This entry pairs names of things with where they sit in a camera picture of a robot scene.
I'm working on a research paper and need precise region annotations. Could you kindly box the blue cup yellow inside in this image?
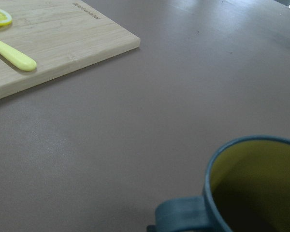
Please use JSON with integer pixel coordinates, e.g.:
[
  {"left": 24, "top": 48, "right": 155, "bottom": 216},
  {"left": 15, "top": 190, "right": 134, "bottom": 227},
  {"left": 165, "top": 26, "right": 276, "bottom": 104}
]
[{"left": 147, "top": 135, "right": 290, "bottom": 232}]

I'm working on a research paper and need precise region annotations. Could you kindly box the bamboo cutting board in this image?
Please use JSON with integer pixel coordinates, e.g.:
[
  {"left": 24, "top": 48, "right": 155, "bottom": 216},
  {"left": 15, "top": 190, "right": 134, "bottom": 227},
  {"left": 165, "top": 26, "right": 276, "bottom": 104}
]
[{"left": 0, "top": 0, "right": 141, "bottom": 99}]

